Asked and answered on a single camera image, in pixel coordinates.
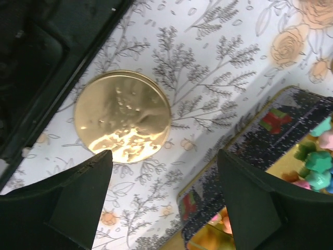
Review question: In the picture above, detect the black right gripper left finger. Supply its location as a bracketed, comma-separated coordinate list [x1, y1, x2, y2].
[1, 150, 113, 249]

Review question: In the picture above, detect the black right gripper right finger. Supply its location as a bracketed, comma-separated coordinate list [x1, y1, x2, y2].
[217, 149, 332, 250]

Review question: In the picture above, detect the black tin with star candies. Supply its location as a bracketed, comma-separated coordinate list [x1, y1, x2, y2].
[177, 86, 332, 249]

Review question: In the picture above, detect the gold jar lid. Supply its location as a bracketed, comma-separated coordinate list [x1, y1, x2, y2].
[74, 70, 171, 164]

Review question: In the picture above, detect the floral table mat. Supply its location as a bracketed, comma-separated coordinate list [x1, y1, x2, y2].
[2, 1, 332, 249]

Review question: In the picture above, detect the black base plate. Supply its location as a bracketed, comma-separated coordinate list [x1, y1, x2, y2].
[0, 0, 136, 191]

